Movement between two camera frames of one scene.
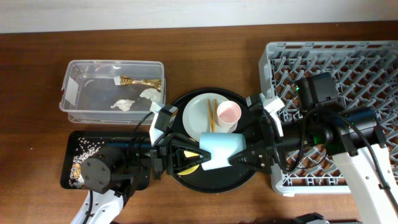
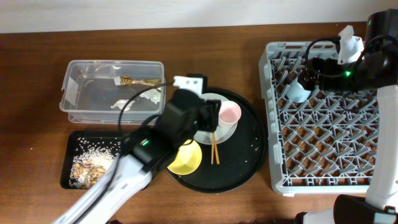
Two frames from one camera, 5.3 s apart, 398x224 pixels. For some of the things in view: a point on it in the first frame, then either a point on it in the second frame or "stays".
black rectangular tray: [78, 145] stays
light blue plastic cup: [222, 145] to [296, 92]
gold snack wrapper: [122, 80] stays
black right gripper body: [296, 139] to [334, 78]
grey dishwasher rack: [366, 74] stays
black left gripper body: [160, 158] to [205, 119]
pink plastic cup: [228, 113] stays
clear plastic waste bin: [112, 91] stays
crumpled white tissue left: [124, 104] stays
